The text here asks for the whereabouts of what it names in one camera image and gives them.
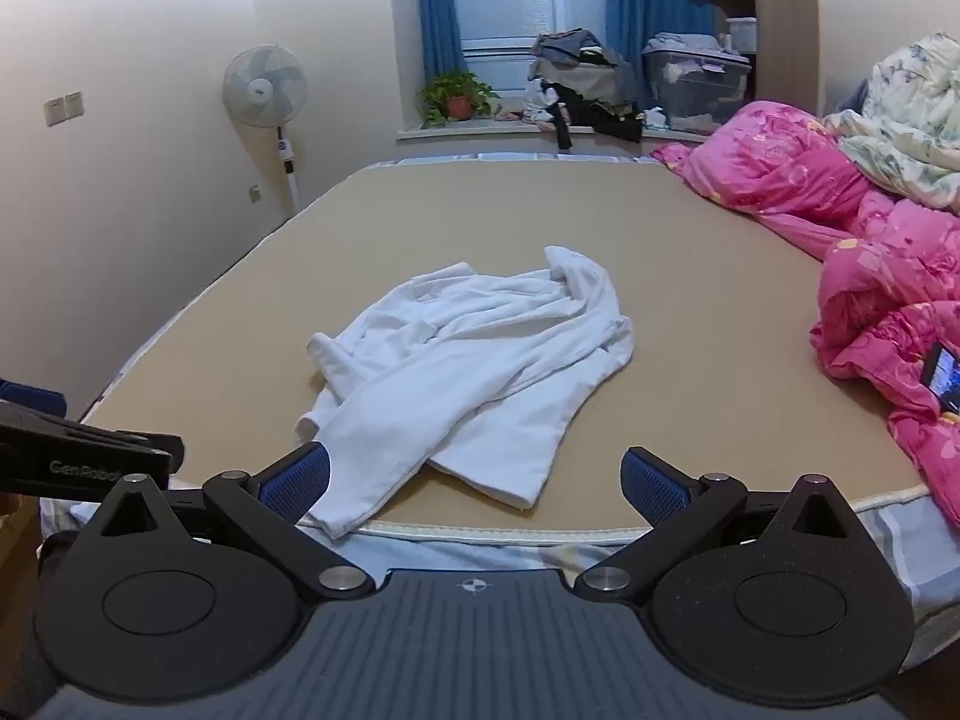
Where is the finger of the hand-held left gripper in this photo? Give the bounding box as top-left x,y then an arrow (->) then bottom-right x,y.
0,379 -> 67,425

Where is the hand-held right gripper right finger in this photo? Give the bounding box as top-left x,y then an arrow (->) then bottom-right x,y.
571,446 -> 860,602

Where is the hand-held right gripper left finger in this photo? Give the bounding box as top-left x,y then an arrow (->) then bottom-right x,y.
94,441 -> 377,602

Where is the white long-sleeve shirt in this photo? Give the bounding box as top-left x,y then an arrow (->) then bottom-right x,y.
292,244 -> 637,539

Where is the pile of dark clothes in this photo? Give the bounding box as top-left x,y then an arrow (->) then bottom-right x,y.
523,28 -> 644,151

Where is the smartphone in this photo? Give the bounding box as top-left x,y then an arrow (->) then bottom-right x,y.
921,341 -> 960,415

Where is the pink quilt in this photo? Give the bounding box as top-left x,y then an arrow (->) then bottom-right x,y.
651,100 -> 960,526

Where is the white standing fan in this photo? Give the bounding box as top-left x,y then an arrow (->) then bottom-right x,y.
222,45 -> 308,215

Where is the white windowsill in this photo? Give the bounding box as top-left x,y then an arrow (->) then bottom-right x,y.
396,118 -> 713,145

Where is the clear plastic storage box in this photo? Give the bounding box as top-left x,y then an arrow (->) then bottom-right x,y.
643,32 -> 753,134

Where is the potted green plant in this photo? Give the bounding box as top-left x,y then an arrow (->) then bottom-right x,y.
416,71 -> 502,128

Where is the white floral quilt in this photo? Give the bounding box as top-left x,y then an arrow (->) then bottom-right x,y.
821,31 -> 960,212

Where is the wooden wardrobe panel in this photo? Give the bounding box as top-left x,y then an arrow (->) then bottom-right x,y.
754,0 -> 826,117

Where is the wall switch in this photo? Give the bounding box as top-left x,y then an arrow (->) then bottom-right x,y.
43,92 -> 83,127

